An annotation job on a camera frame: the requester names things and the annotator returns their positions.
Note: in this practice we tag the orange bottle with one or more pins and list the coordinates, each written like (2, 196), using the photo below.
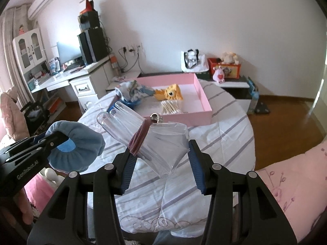
(114, 61)

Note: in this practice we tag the computer monitor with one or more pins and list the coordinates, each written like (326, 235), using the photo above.
(69, 52)

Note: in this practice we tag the pink patterned packet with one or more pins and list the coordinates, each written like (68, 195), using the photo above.
(119, 78)

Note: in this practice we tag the white tote bag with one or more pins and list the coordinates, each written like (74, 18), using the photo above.
(194, 61)

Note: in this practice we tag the red triangular item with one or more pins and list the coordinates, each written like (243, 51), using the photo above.
(88, 4)

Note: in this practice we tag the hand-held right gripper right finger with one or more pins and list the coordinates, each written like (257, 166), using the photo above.
(196, 173)

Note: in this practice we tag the blue white carton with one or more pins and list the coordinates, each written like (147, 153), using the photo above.
(54, 65)

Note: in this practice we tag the white air conditioner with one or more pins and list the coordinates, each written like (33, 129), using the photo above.
(42, 5)

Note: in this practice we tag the cream plush toy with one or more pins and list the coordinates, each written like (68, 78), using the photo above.
(230, 57)

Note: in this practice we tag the white desk with drawers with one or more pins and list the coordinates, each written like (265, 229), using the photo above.
(84, 86)

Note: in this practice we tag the dark-topped low bench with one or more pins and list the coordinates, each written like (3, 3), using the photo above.
(235, 84)

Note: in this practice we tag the light blue patterned cloth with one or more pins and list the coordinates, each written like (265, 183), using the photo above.
(131, 89)

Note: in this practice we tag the pink coat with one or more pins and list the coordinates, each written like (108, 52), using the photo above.
(11, 114)

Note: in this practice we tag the pink floral pillow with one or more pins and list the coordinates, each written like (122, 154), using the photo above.
(293, 181)

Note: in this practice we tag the cotton swab packet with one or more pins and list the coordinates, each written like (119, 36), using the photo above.
(171, 107)

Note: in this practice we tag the dark floor object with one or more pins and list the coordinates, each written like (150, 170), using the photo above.
(261, 108)

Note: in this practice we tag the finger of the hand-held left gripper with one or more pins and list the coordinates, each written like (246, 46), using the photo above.
(39, 138)
(55, 139)

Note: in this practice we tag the black computer tower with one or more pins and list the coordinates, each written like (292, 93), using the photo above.
(93, 47)

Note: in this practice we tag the pink blanket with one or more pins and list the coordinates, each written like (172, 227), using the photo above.
(38, 191)

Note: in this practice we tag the white striped bedsheet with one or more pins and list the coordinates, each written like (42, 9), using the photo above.
(224, 132)

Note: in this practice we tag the beige curtain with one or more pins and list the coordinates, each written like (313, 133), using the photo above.
(11, 51)

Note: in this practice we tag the clear plastic bag of tubes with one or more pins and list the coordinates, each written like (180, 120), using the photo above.
(163, 145)

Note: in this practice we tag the white plush doll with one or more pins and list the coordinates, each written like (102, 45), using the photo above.
(52, 176)

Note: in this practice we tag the white glass-door cabinet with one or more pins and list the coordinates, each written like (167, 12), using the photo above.
(29, 51)

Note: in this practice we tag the yellow plush toy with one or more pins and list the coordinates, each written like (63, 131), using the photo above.
(171, 93)

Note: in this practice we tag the pink box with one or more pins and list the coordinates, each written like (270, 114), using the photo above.
(194, 118)

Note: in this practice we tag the blue book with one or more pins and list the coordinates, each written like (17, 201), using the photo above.
(253, 97)

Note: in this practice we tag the pink plush toy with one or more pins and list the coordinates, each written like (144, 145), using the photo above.
(219, 75)

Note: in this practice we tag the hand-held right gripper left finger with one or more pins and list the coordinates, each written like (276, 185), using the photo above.
(129, 176)

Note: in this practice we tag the black chair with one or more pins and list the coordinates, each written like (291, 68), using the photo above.
(35, 118)

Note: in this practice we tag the blue plush hat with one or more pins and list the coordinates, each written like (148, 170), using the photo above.
(79, 143)

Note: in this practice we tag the orange storage box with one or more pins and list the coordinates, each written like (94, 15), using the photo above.
(230, 71)

